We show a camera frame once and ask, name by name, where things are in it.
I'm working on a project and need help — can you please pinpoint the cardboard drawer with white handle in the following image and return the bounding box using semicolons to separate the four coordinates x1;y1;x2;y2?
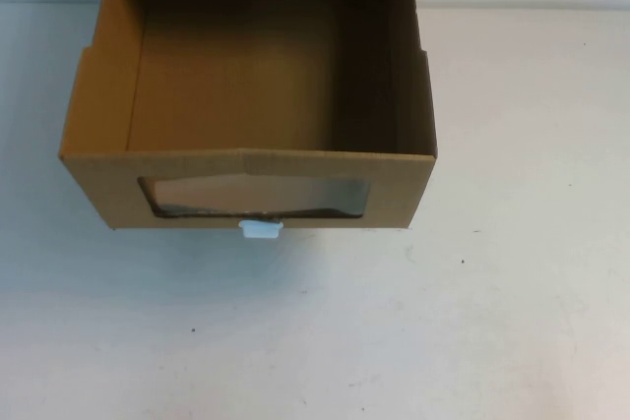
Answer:
57;0;439;233

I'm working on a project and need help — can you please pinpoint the white plastic drawer handle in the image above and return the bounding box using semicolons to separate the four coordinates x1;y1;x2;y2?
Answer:
237;218;285;243

